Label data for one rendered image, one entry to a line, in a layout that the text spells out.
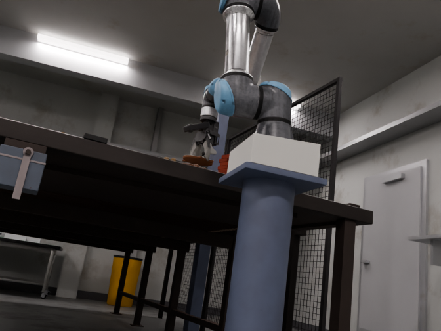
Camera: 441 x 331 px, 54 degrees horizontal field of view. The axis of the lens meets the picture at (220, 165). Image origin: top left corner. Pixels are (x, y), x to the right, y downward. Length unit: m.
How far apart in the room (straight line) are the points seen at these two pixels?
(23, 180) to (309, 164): 0.87
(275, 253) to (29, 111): 6.83
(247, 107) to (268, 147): 0.19
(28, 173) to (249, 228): 0.69
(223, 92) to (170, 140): 6.43
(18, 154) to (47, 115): 6.36
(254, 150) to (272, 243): 0.28
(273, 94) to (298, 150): 0.23
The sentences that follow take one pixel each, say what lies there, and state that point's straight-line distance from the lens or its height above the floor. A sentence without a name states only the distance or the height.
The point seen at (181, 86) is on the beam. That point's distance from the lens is 6.41.
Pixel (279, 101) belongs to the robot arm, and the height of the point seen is 1.12.
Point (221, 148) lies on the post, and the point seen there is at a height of 1.68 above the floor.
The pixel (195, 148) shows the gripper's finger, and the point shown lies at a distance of 1.89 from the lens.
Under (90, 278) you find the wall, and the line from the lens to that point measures 7.38.
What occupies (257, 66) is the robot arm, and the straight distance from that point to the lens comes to 1.80.
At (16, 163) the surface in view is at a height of 0.78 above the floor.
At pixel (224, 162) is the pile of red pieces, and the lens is 2.72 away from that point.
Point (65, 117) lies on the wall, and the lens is 7.78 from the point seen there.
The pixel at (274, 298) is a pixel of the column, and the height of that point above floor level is 0.50.
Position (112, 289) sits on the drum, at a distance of 6.89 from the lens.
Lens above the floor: 0.52
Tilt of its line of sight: 15 degrees up
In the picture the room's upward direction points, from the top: 8 degrees clockwise
